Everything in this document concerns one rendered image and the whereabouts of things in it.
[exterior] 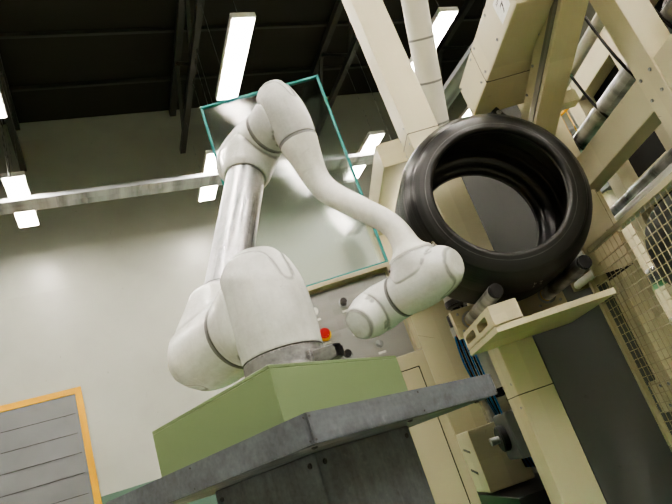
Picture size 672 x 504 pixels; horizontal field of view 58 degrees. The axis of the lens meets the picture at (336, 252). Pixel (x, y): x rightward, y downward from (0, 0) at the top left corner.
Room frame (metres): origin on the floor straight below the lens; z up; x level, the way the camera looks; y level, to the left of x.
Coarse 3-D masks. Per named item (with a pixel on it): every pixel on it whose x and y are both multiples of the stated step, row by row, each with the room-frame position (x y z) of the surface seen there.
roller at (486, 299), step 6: (492, 288) 1.73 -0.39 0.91; (498, 288) 1.73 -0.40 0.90; (486, 294) 1.75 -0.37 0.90; (492, 294) 1.73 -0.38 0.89; (498, 294) 1.73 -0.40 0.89; (480, 300) 1.83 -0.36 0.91; (486, 300) 1.78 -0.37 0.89; (492, 300) 1.76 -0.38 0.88; (474, 306) 1.91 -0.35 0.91; (480, 306) 1.85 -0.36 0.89; (486, 306) 1.82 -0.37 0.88; (468, 312) 2.01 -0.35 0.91; (474, 312) 1.93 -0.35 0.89; (480, 312) 1.90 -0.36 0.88; (468, 318) 2.02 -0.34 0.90; (474, 318) 1.98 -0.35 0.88; (468, 324) 2.06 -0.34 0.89
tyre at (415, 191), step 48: (432, 144) 1.73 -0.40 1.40; (480, 144) 1.97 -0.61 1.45; (528, 144) 1.91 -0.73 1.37; (432, 192) 1.71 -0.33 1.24; (528, 192) 2.05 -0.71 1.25; (576, 192) 1.76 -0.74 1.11; (432, 240) 1.73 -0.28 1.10; (576, 240) 1.77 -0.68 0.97; (480, 288) 1.80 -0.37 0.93; (528, 288) 1.82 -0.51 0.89
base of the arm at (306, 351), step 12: (288, 348) 1.04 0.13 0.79; (300, 348) 1.05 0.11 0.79; (312, 348) 1.05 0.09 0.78; (324, 348) 1.03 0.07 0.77; (336, 348) 1.05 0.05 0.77; (252, 360) 1.05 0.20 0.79; (264, 360) 1.04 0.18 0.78; (276, 360) 1.03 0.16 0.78; (288, 360) 1.03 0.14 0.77; (300, 360) 1.04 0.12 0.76; (312, 360) 1.04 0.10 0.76; (324, 360) 1.04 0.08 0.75; (252, 372) 1.05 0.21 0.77
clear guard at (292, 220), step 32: (256, 96) 2.33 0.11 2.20; (320, 96) 2.36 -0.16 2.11; (224, 128) 2.31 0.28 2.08; (320, 128) 2.35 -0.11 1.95; (288, 192) 2.33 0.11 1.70; (288, 224) 2.32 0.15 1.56; (320, 224) 2.34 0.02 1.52; (352, 224) 2.35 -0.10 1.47; (288, 256) 2.32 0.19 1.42; (320, 256) 2.33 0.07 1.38; (352, 256) 2.35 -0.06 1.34; (384, 256) 2.35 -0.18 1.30
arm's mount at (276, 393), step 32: (256, 384) 0.91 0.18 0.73; (288, 384) 0.91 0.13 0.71; (320, 384) 0.97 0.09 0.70; (352, 384) 1.03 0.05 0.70; (384, 384) 1.10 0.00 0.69; (192, 416) 1.00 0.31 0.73; (224, 416) 0.96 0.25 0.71; (256, 416) 0.92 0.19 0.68; (288, 416) 0.90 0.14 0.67; (160, 448) 1.07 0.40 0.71; (192, 448) 1.02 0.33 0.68; (224, 448) 0.97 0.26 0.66
